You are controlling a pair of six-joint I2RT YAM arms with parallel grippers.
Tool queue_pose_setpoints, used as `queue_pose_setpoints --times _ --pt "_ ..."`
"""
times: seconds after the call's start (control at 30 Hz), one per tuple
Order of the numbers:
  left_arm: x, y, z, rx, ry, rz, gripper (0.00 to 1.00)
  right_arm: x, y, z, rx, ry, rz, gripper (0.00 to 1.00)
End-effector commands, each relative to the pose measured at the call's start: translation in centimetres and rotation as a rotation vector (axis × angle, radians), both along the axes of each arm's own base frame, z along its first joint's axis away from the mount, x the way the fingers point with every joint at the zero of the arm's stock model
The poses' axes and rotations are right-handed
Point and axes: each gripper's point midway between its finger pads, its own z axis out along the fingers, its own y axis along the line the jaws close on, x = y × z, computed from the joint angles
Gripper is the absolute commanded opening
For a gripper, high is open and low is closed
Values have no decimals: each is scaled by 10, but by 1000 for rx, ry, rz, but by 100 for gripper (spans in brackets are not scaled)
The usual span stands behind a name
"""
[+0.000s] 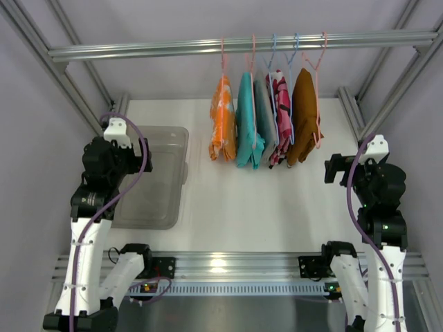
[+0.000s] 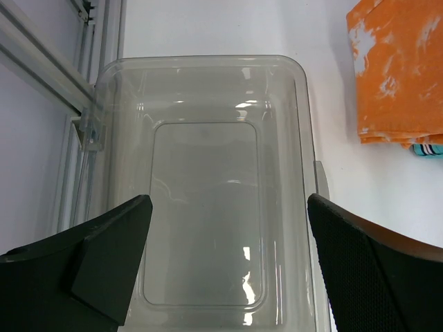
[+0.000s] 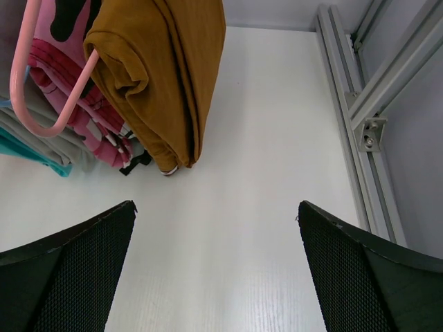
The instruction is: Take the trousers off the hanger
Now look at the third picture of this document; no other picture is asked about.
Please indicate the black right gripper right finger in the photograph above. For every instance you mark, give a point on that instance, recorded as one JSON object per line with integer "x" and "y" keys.
{"x": 366, "y": 283}

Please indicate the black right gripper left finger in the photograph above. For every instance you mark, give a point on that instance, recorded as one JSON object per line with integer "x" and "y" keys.
{"x": 67, "y": 281}

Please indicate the aluminium frame right post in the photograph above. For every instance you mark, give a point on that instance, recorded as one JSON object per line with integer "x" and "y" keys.
{"x": 360, "y": 101}

